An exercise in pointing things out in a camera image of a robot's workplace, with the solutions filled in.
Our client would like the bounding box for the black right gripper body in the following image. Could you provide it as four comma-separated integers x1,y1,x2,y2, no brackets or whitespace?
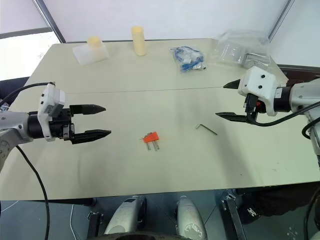
243,92,260,124

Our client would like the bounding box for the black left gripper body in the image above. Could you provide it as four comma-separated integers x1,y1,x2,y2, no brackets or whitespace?
49,107,76,145

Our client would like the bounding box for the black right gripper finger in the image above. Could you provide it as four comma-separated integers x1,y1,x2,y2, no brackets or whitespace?
215,111,250,124
222,78,242,90

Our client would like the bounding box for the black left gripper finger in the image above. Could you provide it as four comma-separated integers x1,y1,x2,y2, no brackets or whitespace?
69,104,107,117
71,129,112,146

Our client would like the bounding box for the metal hex key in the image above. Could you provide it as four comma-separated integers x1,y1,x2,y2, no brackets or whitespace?
195,122,219,136

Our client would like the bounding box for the red plastic block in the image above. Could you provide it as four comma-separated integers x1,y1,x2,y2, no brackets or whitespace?
142,131,161,144

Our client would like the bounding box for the silver metal part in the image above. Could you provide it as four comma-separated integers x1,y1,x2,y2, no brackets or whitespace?
240,52,272,74

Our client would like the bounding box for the clear plastic bag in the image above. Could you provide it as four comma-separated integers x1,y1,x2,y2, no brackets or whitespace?
213,29,274,69

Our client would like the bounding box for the translucent white plastic box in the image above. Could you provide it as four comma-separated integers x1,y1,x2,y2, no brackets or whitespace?
72,41,110,67

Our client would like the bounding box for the dark wooden furniture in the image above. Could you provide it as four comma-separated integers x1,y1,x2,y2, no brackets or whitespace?
276,63,320,85

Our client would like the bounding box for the short yellow foam cylinder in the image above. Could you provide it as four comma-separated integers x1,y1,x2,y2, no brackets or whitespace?
87,35,103,50

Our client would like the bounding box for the tall yellow foam cylinder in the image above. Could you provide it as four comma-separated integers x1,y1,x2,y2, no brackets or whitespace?
130,25,147,57

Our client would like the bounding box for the silver left robot leg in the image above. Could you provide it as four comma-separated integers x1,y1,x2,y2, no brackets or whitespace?
103,195,147,236

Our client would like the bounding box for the silver robot leg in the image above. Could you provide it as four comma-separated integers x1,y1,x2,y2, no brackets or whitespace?
103,195,147,236
174,195,209,240

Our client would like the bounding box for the black bag with white logo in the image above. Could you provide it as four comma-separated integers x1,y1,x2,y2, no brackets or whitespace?
236,184,320,225

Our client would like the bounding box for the silver right robot leg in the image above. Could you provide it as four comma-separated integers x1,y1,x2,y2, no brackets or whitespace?
174,195,209,240

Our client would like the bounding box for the dark rounded robot waist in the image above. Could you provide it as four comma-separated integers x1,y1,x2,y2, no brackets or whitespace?
92,231,181,240

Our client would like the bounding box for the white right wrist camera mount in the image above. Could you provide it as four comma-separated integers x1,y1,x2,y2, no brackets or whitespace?
237,66,279,117

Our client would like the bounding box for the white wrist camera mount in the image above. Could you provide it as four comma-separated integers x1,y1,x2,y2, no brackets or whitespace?
36,83,67,142
237,66,279,117

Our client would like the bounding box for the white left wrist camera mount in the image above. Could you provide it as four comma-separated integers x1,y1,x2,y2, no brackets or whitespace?
36,83,67,142

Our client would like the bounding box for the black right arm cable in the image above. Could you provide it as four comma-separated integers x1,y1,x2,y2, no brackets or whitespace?
247,99,320,141

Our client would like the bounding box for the bag of blue cables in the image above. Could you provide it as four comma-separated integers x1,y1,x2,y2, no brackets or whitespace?
169,45,208,75

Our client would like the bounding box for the grey aluminium frame post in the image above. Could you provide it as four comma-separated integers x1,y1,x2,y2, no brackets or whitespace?
31,0,68,44
268,0,296,41

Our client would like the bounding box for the white floor cable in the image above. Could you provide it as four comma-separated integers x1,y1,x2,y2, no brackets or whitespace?
69,203,77,240

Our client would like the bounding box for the black table frame bracket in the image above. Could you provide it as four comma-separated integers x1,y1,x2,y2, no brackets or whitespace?
220,191,248,240
88,211,104,239

